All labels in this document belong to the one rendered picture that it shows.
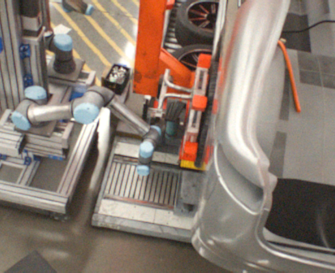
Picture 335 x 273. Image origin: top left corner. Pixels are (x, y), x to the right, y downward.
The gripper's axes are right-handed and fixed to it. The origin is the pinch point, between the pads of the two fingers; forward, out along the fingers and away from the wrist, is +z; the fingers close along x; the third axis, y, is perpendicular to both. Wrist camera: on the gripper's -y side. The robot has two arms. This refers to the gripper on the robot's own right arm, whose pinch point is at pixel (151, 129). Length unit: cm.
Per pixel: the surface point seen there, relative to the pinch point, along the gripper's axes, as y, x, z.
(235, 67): 84, -33, -35
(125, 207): -75, 10, -7
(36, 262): -49, 52, -73
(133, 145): -75, 15, 50
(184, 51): -33, -11, 121
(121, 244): -83, 8, -32
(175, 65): -6, -7, 68
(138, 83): -20, 17, 60
